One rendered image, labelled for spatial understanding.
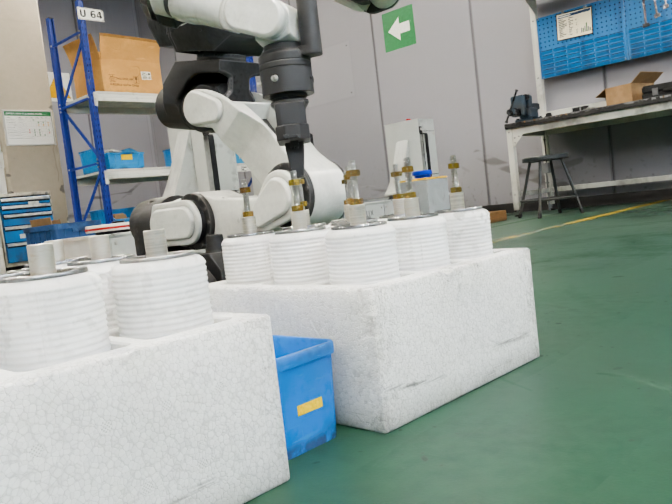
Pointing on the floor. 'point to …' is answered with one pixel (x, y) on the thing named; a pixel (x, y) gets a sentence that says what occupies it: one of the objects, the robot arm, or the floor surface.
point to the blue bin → (305, 391)
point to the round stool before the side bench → (553, 182)
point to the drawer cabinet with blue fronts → (12, 218)
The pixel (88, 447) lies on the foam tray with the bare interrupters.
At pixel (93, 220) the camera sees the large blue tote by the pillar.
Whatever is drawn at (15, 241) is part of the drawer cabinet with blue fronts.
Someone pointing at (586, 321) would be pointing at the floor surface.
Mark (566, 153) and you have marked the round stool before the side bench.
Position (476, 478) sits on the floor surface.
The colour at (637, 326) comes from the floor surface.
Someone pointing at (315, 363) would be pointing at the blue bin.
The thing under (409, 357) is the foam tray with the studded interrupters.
